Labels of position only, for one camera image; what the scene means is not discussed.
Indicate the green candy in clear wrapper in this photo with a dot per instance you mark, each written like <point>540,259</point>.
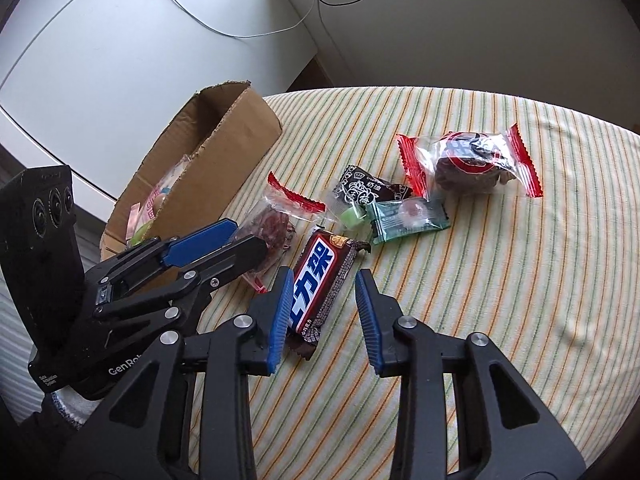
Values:
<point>352,216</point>

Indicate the person's left forearm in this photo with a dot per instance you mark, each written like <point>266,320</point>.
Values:
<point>35,445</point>

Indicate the white pink snack packet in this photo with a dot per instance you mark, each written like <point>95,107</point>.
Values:
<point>162,192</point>

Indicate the red-ended brown cake packet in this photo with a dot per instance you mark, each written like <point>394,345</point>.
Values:
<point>277,220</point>

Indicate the brown chocolate bar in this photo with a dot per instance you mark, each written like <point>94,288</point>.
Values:
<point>315,280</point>

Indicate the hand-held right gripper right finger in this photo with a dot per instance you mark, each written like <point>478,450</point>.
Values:
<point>371,330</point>

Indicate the red-ended dark cake packet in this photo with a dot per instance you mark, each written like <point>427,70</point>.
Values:
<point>465,160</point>

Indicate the white cabinet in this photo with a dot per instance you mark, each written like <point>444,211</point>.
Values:
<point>125,60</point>

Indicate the teal candy packet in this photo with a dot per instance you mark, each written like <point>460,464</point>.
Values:
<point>405,217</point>

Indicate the cardboard box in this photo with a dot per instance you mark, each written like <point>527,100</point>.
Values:
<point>220,160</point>

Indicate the dark patterned candy packet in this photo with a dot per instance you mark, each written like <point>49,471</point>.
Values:
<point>362,182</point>

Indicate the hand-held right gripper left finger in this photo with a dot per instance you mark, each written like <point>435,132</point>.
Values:
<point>281,320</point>

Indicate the striped cloth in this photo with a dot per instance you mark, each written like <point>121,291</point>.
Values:
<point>500,285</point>

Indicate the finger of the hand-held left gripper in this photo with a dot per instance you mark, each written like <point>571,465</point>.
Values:
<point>235,257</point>
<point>200,240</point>

